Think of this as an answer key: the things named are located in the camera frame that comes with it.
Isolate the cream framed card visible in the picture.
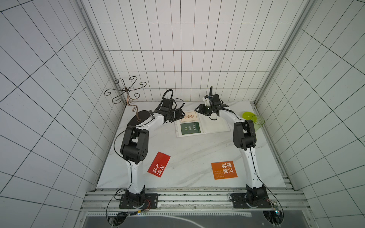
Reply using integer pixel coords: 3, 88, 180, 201
181, 111, 198, 123

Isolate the green card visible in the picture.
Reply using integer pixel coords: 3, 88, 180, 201
180, 122, 201, 135

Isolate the red card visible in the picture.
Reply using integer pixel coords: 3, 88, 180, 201
147, 152, 171, 178

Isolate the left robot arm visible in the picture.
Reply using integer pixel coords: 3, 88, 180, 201
120, 98, 185, 204

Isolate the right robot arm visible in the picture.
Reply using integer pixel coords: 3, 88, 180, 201
195, 94, 268, 208

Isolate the metal jewelry stand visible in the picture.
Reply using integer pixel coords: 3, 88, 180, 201
104, 75, 152, 129

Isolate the clear green cup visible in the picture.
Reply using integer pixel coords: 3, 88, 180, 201
252, 115, 265, 132

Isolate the orange card lower right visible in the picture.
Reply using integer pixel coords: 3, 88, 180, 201
211, 161, 238, 180

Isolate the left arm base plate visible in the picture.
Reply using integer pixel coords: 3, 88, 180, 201
119, 193, 159, 210

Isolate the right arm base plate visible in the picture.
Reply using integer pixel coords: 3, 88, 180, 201
229, 192, 272, 209

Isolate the aluminium rail frame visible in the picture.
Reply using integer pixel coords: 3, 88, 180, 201
75, 187, 318, 228

